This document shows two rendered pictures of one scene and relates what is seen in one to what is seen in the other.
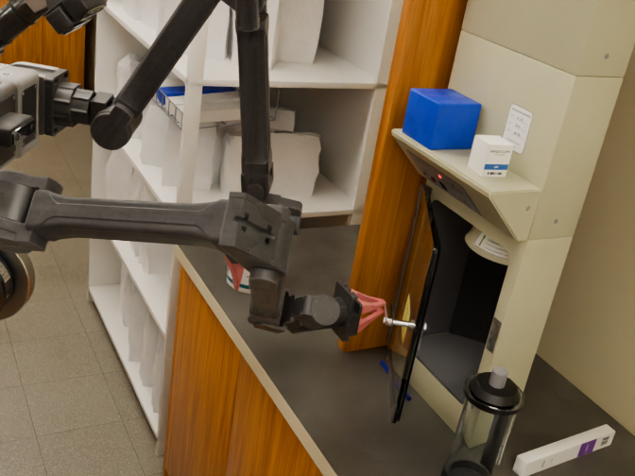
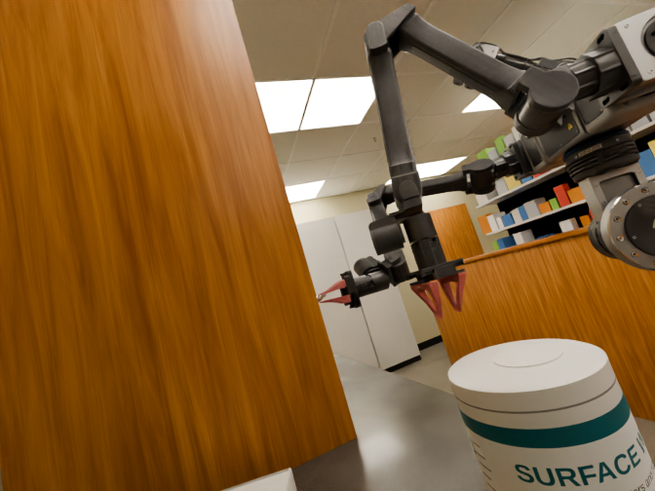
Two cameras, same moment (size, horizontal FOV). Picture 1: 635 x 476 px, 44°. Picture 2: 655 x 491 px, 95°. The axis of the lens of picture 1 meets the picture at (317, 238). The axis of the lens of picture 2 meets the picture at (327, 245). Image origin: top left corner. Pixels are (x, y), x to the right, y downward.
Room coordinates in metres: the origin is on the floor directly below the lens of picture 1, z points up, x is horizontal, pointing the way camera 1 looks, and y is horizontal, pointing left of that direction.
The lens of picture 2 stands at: (2.17, 0.08, 1.20)
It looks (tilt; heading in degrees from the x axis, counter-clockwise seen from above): 9 degrees up; 192
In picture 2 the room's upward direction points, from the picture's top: 17 degrees counter-clockwise
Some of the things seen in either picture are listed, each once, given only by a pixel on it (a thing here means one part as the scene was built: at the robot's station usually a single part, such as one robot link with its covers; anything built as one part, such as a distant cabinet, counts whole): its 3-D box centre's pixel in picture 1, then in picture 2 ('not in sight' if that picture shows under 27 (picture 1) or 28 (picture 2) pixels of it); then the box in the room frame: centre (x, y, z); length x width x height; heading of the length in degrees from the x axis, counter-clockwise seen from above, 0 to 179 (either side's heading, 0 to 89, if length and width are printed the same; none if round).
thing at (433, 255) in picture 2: not in sight; (429, 257); (1.53, 0.14, 1.21); 0.10 x 0.07 x 0.07; 121
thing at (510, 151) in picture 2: not in sight; (506, 165); (1.02, 0.53, 1.45); 0.09 x 0.08 x 0.12; 179
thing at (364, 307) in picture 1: (363, 310); (335, 295); (1.35, -0.11, 1.19); 0.09 x 0.07 x 0.07; 121
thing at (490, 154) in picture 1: (489, 156); not in sight; (1.35, -0.28, 1.54); 0.05 x 0.05 x 0.06; 24
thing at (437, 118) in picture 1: (440, 118); not in sight; (1.49, -0.20, 1.56); 0.10 x 0.10 x 0.09; 31
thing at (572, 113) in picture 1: (512, 238); not in sight; (1.51, -0.40, 1.33); 0.32 x 0.25 x 0.77; 31
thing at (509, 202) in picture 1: (455, 181); not in sight; (1.42, -0.24, 1.46); 0.32 x 0.12 x 0.10; 31
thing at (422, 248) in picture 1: (409, 301); not in sight; (1.42, -0.20, 1.19); 0.30 x 0.01 x 0.40; 1
